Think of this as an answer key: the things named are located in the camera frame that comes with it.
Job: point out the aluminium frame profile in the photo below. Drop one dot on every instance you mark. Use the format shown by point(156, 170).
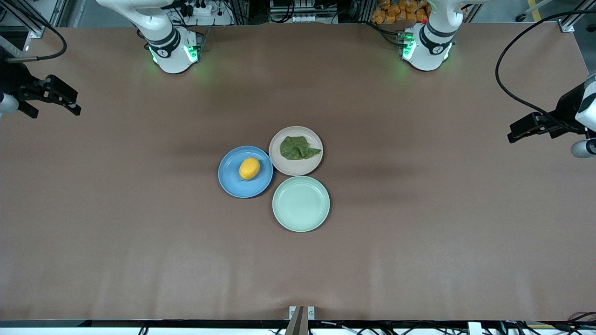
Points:
point(575, 18)
point(32, 18)

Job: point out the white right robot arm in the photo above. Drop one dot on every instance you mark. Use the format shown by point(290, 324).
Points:
point(164, 35)

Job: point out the beige plate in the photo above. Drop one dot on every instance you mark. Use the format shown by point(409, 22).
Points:
point(298, 166)

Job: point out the light green plate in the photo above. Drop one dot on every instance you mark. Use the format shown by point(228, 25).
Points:
point(301, 204)

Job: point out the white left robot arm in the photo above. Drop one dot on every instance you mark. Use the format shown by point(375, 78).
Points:
point(430, 42)

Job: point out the green lettuce leaf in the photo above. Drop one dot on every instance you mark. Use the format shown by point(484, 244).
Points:
point(297, 148)

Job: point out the blue plate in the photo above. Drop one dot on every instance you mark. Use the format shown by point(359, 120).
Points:
point(230, 179)

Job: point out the silver table edge bracket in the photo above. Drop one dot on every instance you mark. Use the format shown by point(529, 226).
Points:
point(301, 314)

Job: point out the yellow lemon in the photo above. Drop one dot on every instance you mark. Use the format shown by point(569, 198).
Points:
point(249, 168)

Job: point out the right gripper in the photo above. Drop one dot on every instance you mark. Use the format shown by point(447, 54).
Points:
point(14, 80)

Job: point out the orange snack packets pile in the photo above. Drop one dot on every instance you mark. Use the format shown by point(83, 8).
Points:
point(396, 11)

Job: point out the white electronics box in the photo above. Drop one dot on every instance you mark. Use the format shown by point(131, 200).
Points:
point(302, 9)

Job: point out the white power strip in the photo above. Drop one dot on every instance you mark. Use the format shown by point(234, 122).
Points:
point(198, 8)

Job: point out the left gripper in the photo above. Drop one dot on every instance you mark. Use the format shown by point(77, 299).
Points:
point(565, 110)

